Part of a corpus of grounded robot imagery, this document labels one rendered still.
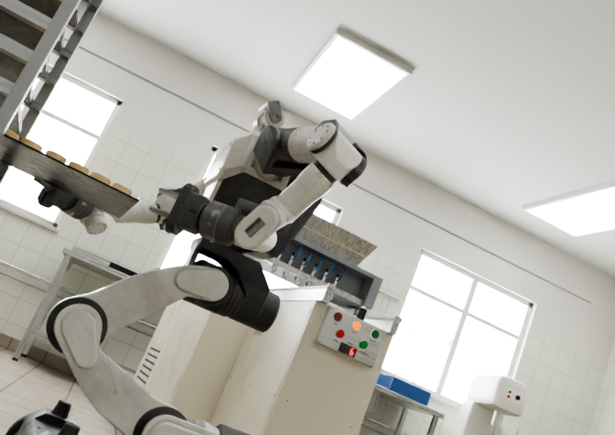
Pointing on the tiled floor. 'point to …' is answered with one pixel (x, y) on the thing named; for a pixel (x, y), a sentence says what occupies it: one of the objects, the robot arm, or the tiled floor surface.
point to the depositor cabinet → (191, 358)
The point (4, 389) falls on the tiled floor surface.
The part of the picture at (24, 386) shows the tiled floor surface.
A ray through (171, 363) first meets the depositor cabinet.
